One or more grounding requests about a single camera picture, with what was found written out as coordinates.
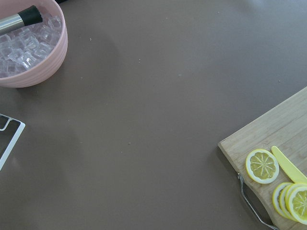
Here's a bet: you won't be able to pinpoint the pink ribbed bowl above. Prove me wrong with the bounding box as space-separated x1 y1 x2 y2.
0 0 68 88

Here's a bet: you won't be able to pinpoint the single lemon slice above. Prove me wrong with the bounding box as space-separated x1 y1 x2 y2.
245 149 280 184

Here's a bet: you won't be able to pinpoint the clear ice cubes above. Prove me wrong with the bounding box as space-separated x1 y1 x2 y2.
0 13 62 78

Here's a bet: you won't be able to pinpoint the back stacked lemon slice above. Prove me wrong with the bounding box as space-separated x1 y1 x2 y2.
272 182 292 219

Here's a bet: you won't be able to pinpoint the stacked lemon slice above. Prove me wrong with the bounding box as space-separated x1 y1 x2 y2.
272 182 292 219
288 186 307 225
279 183 307 222

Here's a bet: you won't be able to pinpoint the middle stacked lemon slice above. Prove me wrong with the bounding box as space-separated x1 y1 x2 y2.
279 183 307 222

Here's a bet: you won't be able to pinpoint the yellow plastic knife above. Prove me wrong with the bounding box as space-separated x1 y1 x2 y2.
271 146 307 184

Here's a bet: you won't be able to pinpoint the steel muddler black tip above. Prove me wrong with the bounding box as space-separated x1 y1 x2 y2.
0 5 43 35

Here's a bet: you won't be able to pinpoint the front stacked lemon slice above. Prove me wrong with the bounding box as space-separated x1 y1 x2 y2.
288 186 307 225

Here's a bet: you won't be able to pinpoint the metal cutting board handle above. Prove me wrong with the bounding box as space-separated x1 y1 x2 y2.
236 172 279 230

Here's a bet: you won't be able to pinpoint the white wire rack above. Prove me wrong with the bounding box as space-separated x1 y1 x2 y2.
0 114 25 169

